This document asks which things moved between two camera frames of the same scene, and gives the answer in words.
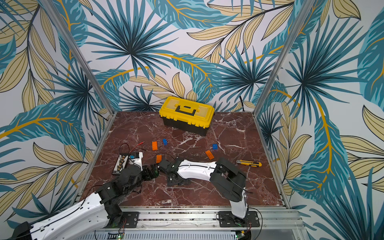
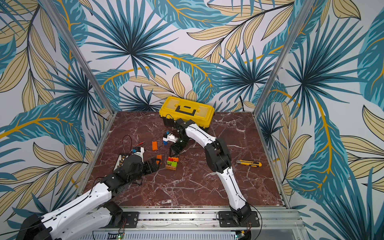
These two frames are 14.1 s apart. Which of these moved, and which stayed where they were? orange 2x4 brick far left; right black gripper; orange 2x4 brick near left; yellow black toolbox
Moved: right black gripper
Stayed: yellow black toolbox; orange 2x4 brick near left; orange 2x4 brick far left
